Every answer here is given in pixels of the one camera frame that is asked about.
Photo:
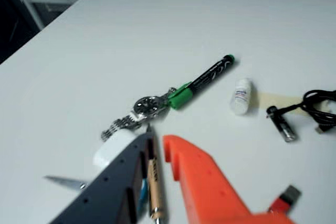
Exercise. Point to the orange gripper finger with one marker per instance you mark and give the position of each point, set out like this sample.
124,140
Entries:
204,187

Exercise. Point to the red USB stick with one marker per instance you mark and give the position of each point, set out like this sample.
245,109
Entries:
284,199

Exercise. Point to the silver wristwatch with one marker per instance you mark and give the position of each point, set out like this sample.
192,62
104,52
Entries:
147,107

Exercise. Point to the wooden ballpoint pen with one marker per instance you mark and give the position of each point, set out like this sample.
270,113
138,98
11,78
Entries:
155,182

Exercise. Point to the white eye drop bottle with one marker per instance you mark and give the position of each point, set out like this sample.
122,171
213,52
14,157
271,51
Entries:
241,98

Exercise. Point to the black cylindrical battery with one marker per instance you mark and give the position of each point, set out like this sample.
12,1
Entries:
284,129

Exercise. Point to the beige masking tape strip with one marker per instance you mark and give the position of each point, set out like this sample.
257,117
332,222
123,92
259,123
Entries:
278,99

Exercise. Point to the white earbuds case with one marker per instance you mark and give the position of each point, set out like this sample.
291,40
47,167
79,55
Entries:
113,150

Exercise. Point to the green black marker pen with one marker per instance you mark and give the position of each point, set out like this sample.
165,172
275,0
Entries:
210,74

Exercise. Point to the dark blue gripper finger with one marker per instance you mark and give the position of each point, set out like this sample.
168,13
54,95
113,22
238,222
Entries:
110,195

